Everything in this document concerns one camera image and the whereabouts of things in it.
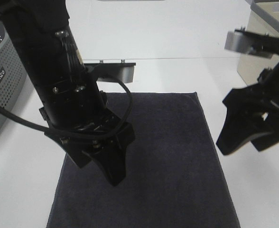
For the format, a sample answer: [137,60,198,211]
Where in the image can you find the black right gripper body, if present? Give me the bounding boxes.
[223,62,279,134]

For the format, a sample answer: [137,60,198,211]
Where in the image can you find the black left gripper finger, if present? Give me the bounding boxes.
[59,140,92,168]
[82,143,126,186]

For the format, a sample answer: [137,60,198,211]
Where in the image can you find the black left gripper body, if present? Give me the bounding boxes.
[38,90,137,152]

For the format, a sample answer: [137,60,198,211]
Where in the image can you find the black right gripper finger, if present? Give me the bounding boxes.
[216,105,272,155]
[251,131,279,152]

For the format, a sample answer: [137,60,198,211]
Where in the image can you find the dark grey towel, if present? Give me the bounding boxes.
[47,93,240,228]

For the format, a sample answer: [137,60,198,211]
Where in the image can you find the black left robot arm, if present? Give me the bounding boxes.
[0,0,135,186]

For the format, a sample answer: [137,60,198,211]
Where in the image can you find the beige storage box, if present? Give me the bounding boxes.
[237,0,279,86]

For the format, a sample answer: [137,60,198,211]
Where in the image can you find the grey perforated laundry basket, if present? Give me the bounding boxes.
[0,15,28,150]

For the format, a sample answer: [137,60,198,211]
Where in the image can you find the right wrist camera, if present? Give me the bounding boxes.
[224,29,279,58]

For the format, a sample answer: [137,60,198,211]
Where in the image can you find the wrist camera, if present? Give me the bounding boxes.
[224,29,279,58]
[84,60,136,84]

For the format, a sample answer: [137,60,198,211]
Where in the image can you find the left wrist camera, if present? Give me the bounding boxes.
[84,60,136,84]

